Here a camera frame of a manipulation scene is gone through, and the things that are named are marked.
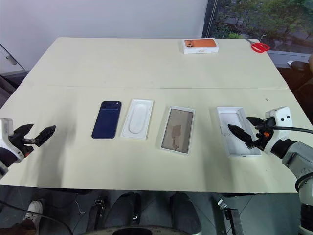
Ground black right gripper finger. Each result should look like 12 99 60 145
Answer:
246 117 264 128
227 124 258 149

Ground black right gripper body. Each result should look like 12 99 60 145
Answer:
254 117 272 151

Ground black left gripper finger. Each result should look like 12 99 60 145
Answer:
13 123 34 140
34 125 57 148

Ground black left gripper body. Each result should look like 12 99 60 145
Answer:
9 133 37 158

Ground dark blue smartphone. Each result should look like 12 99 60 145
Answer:
91 100 122 140

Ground white moulded tray insert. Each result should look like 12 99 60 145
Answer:
121 98 155 141

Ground orange printed phone box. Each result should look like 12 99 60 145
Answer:
183 38 219 55

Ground white sneaker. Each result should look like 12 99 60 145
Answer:
22 200 44 221

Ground brown trouser leg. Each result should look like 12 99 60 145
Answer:
0 218 38 235

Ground green trees outside window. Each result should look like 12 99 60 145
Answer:
215 0 313 53

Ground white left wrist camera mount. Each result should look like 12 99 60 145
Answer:
0 118 25 164

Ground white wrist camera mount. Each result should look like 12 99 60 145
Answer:
0 118 25 164
263 106 294 154

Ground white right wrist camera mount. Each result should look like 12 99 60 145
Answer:
263 106 294 154

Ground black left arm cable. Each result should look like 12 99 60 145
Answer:
0 200 33 218

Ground red handled scissors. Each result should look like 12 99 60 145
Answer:
245 39 270 53

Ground thin white string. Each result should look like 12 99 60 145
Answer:
74 192 86 216

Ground black strap with buckle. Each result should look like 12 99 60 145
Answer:
86 197 106 231
216 199 240 235

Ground dark window frame pillar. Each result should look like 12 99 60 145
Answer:
203 0 223 39

